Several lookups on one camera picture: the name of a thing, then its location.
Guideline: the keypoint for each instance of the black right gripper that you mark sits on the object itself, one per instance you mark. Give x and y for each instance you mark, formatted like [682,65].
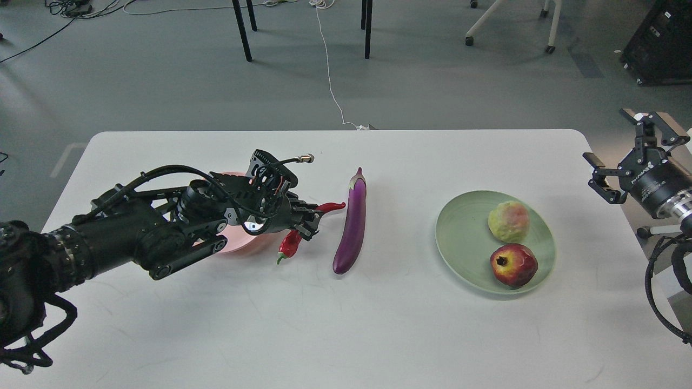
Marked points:
[647,173]

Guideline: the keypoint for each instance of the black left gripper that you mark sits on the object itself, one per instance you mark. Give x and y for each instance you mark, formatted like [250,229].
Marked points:
[263,210]

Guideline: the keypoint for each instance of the red chili pepper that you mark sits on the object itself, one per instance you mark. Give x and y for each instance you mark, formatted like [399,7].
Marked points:
[291,242]

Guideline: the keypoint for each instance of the green pink guava fruit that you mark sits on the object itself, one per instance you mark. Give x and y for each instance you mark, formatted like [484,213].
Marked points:
[509,222]

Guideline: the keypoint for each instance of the red pomegranate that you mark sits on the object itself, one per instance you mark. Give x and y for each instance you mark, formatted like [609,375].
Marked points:
[514,265]

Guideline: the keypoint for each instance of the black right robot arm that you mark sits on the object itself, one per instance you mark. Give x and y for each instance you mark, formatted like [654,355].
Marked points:
[681,247]

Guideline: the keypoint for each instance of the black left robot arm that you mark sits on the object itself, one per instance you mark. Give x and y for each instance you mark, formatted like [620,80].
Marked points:
[164,220]

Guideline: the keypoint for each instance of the purple eggplant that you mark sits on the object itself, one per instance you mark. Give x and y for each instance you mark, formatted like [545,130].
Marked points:
[354,225]

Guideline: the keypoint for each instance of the black equipment case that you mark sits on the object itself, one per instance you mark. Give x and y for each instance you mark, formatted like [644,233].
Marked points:
[659,53]

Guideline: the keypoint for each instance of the white chair base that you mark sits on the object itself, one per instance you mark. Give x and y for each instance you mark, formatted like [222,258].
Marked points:
[495,22]

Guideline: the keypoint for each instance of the green plate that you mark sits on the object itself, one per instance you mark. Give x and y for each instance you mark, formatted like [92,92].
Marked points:
[465,242]

